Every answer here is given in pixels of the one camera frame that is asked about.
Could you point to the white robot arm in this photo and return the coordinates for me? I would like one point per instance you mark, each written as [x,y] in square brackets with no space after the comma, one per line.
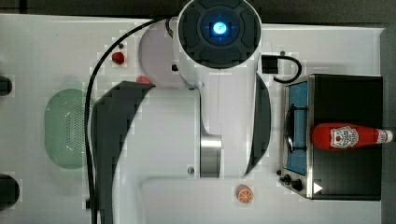
[214,122]

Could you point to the light red strawberry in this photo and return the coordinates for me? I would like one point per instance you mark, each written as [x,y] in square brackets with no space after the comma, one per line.
[143,79]

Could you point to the dark red strawberry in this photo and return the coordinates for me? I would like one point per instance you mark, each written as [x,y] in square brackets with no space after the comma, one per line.
[118,58]

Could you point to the black cylinder lower left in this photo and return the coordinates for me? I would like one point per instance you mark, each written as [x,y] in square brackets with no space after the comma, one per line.
[9,191]

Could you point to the lilac round plate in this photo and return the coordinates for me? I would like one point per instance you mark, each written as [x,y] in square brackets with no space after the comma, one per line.
[156,57]

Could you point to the orange slice toy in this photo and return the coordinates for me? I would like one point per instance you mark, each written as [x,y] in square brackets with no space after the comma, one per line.
[244,194]

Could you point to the green perforated colander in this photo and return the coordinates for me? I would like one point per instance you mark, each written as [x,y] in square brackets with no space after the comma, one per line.
[64,128]

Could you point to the black camera box with cable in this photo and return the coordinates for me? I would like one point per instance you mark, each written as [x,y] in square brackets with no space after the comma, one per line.
[270,66]

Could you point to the black toaster oven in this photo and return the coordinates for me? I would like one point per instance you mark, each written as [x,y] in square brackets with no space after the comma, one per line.
[315,172]

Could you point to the black cylinder on table edge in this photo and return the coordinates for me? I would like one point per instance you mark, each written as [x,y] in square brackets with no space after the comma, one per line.
[5,86]

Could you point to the red ketchup bottle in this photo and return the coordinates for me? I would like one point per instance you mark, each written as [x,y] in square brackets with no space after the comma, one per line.
[342,136]

